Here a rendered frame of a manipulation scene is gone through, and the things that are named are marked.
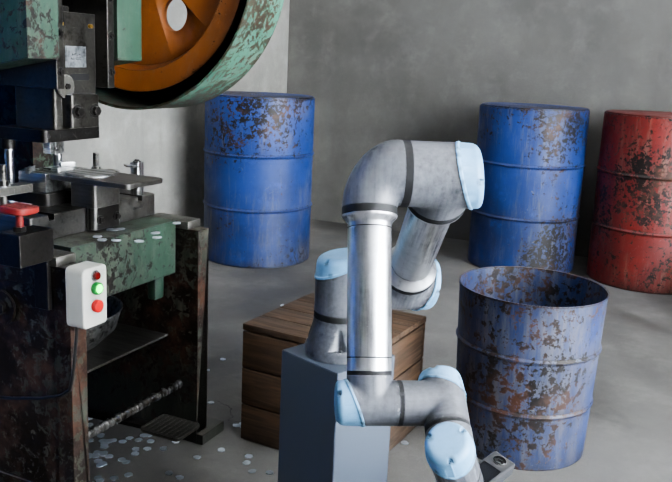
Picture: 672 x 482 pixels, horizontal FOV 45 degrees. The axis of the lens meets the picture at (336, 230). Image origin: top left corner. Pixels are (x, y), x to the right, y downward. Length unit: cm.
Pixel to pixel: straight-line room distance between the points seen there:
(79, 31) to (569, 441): 169
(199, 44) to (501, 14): 298
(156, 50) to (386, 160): 120
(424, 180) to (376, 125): 391
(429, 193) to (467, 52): 371
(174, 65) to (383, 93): 303
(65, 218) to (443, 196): 99
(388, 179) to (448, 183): 10
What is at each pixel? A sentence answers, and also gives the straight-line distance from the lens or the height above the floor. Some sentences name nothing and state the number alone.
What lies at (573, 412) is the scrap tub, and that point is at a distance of 237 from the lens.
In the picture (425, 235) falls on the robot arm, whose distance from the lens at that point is 153.
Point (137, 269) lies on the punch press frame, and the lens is 212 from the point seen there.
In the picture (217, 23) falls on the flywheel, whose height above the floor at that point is 117.
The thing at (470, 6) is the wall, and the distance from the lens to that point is 507.
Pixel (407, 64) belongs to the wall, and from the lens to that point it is 518.
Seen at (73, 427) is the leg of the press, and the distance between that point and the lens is 197.
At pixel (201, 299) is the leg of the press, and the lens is 227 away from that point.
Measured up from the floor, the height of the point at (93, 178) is 78.
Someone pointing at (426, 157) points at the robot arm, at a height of 93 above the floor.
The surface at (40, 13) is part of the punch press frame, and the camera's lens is 198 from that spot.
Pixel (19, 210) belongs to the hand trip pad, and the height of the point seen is 76.
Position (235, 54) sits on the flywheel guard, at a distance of 223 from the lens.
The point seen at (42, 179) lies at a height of 77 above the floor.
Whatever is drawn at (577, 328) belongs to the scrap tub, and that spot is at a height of 42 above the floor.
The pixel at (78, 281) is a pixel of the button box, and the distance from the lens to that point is 181.
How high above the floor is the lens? 109
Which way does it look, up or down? 12 degrees down
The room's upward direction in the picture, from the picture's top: 3 degrees clockwise
